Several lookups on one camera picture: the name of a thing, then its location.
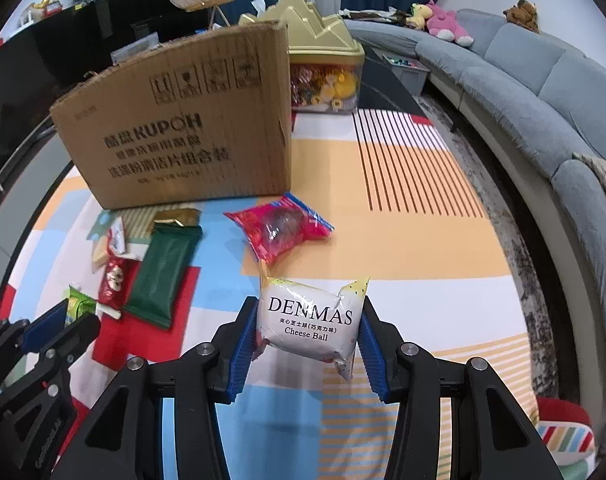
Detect brown cardboard box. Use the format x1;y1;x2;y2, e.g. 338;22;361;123
50;22;292;209

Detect brown teddy bear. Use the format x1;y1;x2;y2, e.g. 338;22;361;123
503;0;540;34

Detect pink plush toy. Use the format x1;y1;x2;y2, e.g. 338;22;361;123
425;0;474;48

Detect grey storage bin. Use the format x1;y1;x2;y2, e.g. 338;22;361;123
379;52;430;96

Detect dark green snack packet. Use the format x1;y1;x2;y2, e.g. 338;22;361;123
125;224;202;330

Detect gold snack packet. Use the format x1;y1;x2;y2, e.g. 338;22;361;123
151;208;201;230

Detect white Denmas cheese ball packet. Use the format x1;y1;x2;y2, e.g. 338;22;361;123
254;262;369;382

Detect red small snack packet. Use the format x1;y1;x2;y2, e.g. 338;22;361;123
98;256;129;309

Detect grey tv cabinet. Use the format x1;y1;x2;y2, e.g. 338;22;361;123
0;133;72;298

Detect colourful patchwork table mat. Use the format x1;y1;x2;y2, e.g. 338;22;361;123
0;107;597;480

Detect grey sectional sofa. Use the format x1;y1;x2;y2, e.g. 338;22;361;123
347;9;606;451

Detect red plum candy packet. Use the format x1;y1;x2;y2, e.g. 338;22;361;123
224;193;335;266

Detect clear packet yellow cake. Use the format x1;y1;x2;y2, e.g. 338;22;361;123
90;216;148;274

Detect gold lid candy container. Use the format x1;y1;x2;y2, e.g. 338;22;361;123
239;0;365;114

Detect yellow plush toy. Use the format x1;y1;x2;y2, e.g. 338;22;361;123
406;3;433;30

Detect black television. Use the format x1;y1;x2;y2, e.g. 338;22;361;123
0;34;80;212

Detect green small candy packet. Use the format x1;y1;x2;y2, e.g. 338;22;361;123
65;285;122;325

